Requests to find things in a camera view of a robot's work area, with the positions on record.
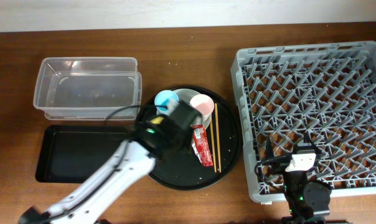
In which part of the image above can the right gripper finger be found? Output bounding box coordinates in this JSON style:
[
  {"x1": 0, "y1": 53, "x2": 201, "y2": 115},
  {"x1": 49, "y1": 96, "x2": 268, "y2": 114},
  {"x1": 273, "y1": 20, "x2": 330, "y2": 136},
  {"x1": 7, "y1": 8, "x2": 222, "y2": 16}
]
[
  {"x1": 265, "y1": 136, "x2": 274, "y2": 159},
  {"x1": 303, "y1": 132, "x2": 321, "y2": 153}
]

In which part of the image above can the red sauce packet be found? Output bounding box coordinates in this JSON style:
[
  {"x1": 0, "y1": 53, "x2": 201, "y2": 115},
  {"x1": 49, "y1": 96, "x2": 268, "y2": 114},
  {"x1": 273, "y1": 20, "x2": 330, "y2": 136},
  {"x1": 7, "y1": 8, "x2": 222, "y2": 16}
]
[{"x1": 192, "y1": 124, "x2": 214, "y2": 167}]

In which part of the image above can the blue plastic cup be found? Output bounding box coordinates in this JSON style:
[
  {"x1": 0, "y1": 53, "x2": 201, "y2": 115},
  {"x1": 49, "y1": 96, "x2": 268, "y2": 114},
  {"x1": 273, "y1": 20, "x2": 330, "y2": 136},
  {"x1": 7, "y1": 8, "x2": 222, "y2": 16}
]
[{"x1": 154, "y1": 90, "x2": 179, "y2": 115}]

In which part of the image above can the pink plastic cup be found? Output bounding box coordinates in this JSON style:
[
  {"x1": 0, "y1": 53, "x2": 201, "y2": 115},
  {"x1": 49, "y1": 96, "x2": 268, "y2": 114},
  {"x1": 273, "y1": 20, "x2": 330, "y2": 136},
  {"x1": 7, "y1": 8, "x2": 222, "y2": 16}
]
[{"x1": 190, "y1": 94, "x2": 214, "y2": 125}]

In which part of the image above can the yellow bowl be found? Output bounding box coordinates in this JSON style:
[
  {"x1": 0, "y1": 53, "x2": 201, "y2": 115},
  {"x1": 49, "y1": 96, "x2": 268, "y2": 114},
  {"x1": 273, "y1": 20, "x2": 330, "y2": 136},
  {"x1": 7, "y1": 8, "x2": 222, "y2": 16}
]
[{"x1": 149, "y1": 116, "x2": 164, "y2": 125}]

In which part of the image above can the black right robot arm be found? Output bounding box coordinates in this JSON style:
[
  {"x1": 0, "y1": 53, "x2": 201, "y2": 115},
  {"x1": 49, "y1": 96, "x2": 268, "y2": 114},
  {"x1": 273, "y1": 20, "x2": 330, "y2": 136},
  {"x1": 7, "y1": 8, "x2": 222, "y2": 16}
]
[{"x1": 264, "y1": 134, "x2": 332, "y2": 223}]

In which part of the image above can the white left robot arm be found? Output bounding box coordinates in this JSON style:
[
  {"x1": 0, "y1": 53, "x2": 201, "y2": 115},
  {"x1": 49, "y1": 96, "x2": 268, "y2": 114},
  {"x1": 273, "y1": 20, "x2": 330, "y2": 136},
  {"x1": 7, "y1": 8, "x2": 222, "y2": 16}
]
[{"x1": 18, "y1": 116, "x2": 193, "y2": 223}]

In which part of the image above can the grey dishwasher rack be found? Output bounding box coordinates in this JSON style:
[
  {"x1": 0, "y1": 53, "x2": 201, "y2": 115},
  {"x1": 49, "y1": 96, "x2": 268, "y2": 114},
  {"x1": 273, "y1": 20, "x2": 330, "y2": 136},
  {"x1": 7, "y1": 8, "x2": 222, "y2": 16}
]
[{"x1": 230, "y1": 40, "x2": 376, "y2": 203}]

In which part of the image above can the round black tray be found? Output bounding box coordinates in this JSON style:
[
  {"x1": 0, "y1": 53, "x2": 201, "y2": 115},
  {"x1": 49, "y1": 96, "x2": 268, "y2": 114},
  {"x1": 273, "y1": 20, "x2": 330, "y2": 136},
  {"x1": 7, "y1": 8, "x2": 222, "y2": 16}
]
[{"x1": 149, "y1": 86, "x2": 243, "y2": 190}]

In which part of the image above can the grey plate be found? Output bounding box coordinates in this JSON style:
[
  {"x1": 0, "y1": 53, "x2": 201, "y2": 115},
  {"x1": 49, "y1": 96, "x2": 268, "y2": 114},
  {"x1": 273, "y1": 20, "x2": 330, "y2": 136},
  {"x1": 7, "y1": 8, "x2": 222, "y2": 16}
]
[{"x1": 171, "y1": 88, "x2": 210, "y2": 128}]

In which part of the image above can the wooden chopstick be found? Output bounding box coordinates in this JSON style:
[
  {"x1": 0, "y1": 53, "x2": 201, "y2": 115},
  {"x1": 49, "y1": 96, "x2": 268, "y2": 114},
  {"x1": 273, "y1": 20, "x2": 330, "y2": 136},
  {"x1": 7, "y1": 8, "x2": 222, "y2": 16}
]
[
  {"x1": 210, "y1": 117, "x2": 217, "y2": 173},
  {"x1": 214, "y1": 103, "x2": 222, "y2": 173}
]

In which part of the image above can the black rectangular tray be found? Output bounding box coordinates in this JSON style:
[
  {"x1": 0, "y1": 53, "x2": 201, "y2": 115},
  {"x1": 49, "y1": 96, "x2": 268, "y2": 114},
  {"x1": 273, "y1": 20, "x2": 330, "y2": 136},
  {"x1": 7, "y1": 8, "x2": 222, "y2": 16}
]
[{"x1": 35, "y1": 125, "x2": 128, "y2": 184}]

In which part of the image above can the clear plastic bin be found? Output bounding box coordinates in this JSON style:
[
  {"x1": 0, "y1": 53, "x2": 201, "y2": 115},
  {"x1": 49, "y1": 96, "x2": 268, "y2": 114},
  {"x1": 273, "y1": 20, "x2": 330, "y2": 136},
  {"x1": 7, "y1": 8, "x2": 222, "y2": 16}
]
[{"x1": 33, "y1": 57, "x2": 142, "y2": 121}]

